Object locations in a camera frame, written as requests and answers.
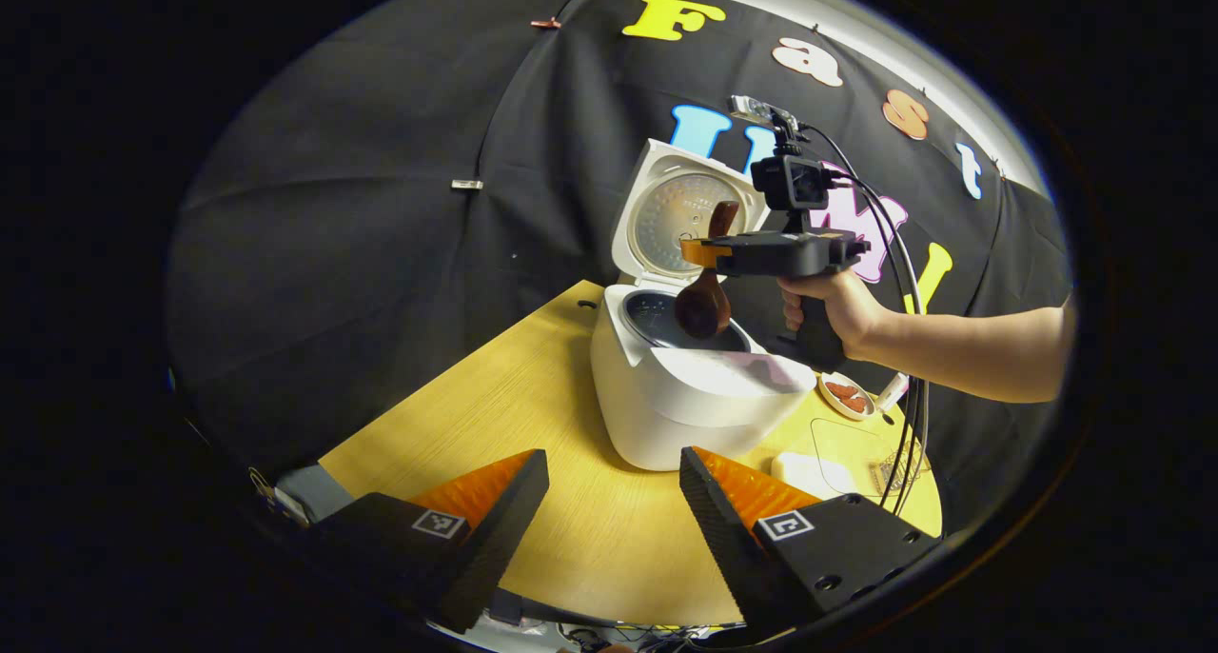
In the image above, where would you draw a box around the clear box of white rice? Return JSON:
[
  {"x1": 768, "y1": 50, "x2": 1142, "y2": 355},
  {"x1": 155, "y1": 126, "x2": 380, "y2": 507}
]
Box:
[{"x1": 771, "y1": 417, "x2": 905, "y2": 502}]

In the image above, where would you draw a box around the white rice cooker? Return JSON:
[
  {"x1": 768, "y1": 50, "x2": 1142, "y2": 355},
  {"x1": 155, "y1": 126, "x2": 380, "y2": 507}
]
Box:
[{"x1": 590, "y1": 139, "x2": 819, "y2": 471}]

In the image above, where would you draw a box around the white oval plate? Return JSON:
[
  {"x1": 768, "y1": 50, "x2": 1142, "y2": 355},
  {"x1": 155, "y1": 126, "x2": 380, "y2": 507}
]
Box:
[{"x1": 818, "y1": 372, "x2": 876, "y2": 421}]

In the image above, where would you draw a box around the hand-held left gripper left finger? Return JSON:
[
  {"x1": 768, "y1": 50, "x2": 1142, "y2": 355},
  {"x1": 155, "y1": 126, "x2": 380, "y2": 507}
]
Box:
[{"x1": 304, "y1": 450, "x2": 551, "y2": 635}]

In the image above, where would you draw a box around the grey object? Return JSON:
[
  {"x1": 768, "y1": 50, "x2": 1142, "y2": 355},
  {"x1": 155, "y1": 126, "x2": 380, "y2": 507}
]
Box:
[{"x1": 252, "y1": 463, "x2": 355, "y2": 530}]

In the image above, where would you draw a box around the black cable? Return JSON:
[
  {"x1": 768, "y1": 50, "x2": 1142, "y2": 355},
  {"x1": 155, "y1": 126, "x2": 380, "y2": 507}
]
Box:
[
  {"x1": 828, "y1": 172, "x2": 931, "y2": 516},
  {"x1": 809, "y1": 125, "x2": 922, "y2": 516}
]

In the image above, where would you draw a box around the wooden spoon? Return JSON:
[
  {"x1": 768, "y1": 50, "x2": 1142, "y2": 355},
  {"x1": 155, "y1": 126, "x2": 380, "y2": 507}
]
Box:
[{"x1": 674, "y1": 201, "x2": 741, "y2": 340}]

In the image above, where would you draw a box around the metal wire chopstick holder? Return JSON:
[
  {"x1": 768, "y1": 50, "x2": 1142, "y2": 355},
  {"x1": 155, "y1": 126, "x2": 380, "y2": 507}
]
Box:
[{"x1": 871, "y1": 448, "x2": 929, "y2": 494}]

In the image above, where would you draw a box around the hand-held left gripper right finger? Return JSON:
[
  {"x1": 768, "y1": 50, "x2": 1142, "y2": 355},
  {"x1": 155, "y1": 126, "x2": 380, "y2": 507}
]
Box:
[{"x1": 679, "y1": 447, "x2": 943, "y2": 638}]

